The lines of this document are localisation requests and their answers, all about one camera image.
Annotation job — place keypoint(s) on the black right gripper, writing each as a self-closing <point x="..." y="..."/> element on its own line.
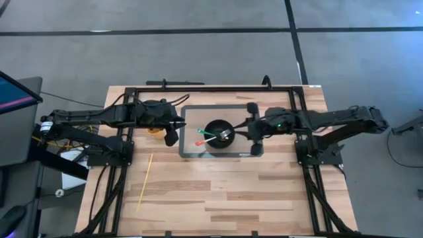
<point x="274" y="124"/>

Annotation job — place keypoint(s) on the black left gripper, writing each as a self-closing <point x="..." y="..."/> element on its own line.
<point x="152" y="115"/>

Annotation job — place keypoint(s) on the black bowl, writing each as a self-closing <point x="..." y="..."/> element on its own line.
<point x="218" y="125"/>

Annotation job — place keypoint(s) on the yellow chopstick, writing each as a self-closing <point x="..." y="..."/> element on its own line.
<point x="145" y="181"/>

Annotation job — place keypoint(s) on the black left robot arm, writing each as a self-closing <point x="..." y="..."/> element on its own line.
<point x="99" y="115"/>

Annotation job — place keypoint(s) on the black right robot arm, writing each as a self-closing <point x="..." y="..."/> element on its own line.
<point x="330" y="119"/>

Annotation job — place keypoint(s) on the grey mat with black border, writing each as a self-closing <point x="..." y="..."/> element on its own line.
<point x="195" y="115"/>

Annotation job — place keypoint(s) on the black hook clamp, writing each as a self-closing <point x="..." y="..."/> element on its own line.
<point x="267" y="81"/>

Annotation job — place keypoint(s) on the white tape roll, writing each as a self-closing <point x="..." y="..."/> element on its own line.
<point x="59" y="193"/>

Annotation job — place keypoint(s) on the computer monitor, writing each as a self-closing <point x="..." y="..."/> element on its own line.
<point x="13" y="94"/>

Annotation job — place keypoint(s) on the black metal table frame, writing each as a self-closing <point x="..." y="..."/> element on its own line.
<point x="215" y="89"/>

